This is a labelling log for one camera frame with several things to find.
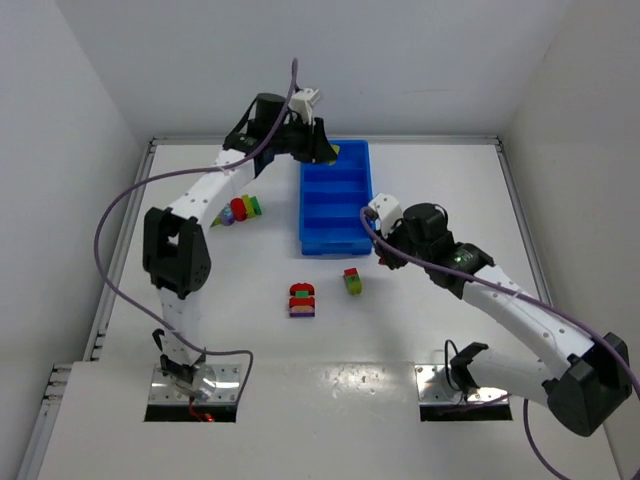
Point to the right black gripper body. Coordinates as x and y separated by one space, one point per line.
391 251

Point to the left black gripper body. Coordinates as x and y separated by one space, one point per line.
310 145

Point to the lime lego brick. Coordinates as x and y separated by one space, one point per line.
353 284

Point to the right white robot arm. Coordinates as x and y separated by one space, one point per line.
580 377

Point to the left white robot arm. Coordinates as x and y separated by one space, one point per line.
175 251

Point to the blue divided plastic tray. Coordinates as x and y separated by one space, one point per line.
330 199

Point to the red round lego brick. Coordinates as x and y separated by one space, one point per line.
238 209

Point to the purple round lego brick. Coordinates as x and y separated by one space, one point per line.
226 216

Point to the red lower lego brick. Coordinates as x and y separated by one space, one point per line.
295 302

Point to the purple base lego brick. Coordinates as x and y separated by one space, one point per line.
302 311

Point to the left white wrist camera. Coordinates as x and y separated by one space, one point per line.
303 101

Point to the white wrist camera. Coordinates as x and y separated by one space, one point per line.
303 101
386 212

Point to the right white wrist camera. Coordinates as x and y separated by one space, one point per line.
386 212

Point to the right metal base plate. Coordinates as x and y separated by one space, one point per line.
434 391

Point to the metal base plate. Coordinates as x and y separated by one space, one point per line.
213 385
434 391

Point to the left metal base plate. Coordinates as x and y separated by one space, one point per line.
213 385

